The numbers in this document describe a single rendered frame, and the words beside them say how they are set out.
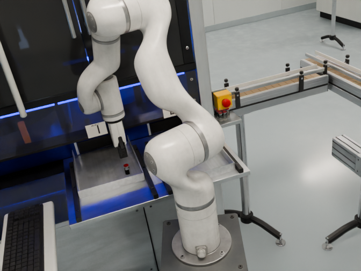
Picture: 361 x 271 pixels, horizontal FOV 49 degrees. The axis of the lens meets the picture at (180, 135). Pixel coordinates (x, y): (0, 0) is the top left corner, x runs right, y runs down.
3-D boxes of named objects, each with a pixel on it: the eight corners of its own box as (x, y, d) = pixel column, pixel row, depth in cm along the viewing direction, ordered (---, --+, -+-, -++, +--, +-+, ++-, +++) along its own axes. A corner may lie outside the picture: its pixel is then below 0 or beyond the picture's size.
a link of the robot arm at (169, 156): (223, 197, 116) (215, 125, 104) (171, 228, 108) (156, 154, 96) (198, 180, 125) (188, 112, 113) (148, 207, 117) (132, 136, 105)
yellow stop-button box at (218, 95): (213, 105, 190) (211, 91, 187) (226, 101, 192) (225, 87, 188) (218, 111, 184) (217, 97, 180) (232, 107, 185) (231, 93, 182)
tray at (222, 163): (151, 147, 179) (149, 141, 178) (204, 132, 184) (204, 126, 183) (172, 189, 150) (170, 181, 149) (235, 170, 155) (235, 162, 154)
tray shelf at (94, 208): (64, 163, 182) (63, 159, 181) (207, 123, 196) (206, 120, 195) (70, 229, 141) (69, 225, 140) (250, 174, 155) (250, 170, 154)
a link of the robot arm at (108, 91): (105, 119, 143) (127, 109, 147) (96, 84, 136) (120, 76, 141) (95, 112, 149) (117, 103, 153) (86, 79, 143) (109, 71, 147)
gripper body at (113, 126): (101, 112, 153) (108, 137, 159) (105, 123, 144) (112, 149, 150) (121, 107, 155) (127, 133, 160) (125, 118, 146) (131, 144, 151)
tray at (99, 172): (73, 156, 182) (71, 149, 180) (129, 141, 187) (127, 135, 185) (79, 198, 153) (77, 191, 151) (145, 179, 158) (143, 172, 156)
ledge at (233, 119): (206, 118, 201) (206, 114, 200) (230, 111, 204) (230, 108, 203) (217, 129, 189) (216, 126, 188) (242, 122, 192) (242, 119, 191)
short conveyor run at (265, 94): (209, 125, 198) (206, 96, 190) (199, 113, 211) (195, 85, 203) (330, 92, 211) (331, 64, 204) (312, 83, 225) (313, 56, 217)
